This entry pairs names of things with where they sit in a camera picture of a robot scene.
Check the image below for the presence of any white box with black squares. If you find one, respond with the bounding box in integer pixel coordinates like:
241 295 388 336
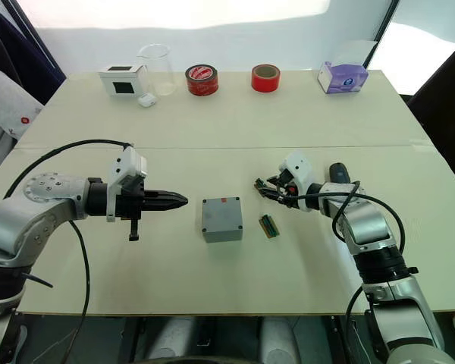
98 64 148 99

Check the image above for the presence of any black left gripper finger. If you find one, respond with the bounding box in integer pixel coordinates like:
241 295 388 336
147 190 190 203
147 200 190 213

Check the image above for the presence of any grey rounded shape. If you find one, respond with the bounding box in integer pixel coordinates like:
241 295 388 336
151 318 194 361
259 318 297 364

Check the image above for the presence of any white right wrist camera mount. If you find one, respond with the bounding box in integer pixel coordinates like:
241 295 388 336
279 151 314 212

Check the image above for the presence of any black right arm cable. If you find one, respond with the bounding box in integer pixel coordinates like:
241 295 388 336
275 180 406 364

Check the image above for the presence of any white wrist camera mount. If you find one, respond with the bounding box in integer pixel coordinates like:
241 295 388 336
105 146 149 223
279 151 314 212

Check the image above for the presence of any grey plastic junction box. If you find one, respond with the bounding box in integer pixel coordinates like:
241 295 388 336
201 196 245 244

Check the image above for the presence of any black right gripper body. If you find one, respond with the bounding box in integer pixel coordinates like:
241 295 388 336
276 170 301 208

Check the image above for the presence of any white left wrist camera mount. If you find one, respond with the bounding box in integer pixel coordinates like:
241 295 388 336
105 146 149 223

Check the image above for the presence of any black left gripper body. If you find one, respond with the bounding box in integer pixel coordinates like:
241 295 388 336
116 177 149 243

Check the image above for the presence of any dark red printed tape roll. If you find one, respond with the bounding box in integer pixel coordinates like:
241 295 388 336
184 64 219 96

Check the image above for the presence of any bright red tape roll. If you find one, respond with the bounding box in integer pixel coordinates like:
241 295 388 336
250 64 282 93

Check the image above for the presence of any purple tissue box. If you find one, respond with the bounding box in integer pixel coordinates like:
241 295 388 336
317 61 369 95

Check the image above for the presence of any clear glass beaker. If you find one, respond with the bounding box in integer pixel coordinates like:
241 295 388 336
137 44 175 98

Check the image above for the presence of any person in white shirt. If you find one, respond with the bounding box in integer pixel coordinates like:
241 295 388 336
0 62 45 179

